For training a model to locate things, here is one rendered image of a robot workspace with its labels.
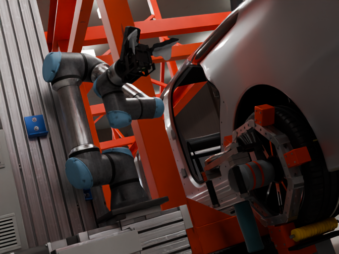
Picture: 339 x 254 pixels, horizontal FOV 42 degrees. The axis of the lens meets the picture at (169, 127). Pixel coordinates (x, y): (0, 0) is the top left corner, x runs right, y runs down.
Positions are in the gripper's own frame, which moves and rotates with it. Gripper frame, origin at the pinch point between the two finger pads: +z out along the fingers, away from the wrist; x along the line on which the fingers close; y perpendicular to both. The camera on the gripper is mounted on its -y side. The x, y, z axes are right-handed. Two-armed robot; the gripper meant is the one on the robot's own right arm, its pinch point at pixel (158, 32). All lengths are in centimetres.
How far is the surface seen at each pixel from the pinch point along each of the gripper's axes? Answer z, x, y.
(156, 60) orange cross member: -269, -222, -168
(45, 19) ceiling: -798, -336, -576
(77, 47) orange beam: -251, -113, -154
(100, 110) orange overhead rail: -597, -337, -251
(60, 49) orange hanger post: -301, -119, -181
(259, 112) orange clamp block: -45, -94, -1
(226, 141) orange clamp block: -85, -109, -1
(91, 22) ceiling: -795, -463, -593
